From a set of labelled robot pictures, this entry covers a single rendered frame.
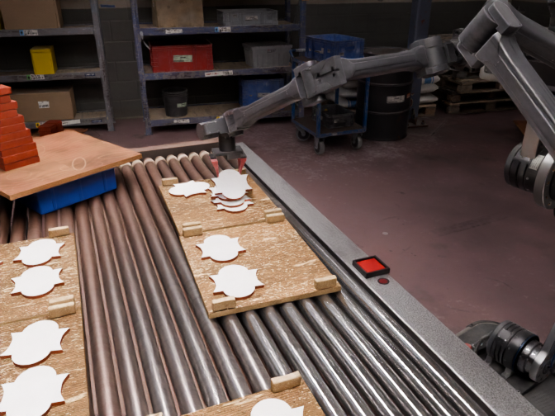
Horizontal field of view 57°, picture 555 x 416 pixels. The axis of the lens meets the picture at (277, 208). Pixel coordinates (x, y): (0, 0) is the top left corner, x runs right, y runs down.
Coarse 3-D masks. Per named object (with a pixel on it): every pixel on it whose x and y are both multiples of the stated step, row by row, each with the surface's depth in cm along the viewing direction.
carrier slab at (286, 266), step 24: (192, 240) 153; (240, 240) 153; (264, 240) 153; (288, 240) 153; (192, 264) 141; (216, 264) 141; (240, 264) 141; (264, 264) 141; (288, 264) 141; (312, 264) 141; (264, 288) 130; (288, 288) 130; (312, 288) 130; (336, 288) 131; (216, 312) 121
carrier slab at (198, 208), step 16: (208, 192) 185; (256, 192) 185; (176, 208) 173; (192, 208) 173; (208, 208) 173; (256, 208) 173; (272, 208) 173; (176, 224) 163; (208, 224) 163; (224, 224) 163; (240, 224) 163
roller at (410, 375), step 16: (224, 160) 220; (352, 304) 127; (352, 320) 125; (368, 320) 121; (368, 336) 118; (384, 336) 116; (384, 352) 113; (400, 352) 111; (400, 368) 108; (416, 368) 107; (416, 384) 103; (432, 400) 99
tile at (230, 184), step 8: (224, 176) 179; (232, 176) 180; (240, 176) 180; (216, 184) 176; (224, 184) 176; (232, 184) 177; (240, 184) 177; (216, 192) 173; (224, 192) 173; (232, 192) 174; (240, 192) 174; (232, 200) 172
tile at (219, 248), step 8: (208, 240) 151; (216, 240) 151; (224, 240) 151; (232, 240) 151; (200, 248) 147; (208, 248) 146; (216, 248) 146; (224, 248) 146; (232, 248) 146; (240, 248) 146; (208, 256) 143; (216, 256) 143; (224, 256) 143; (232, 256) 143
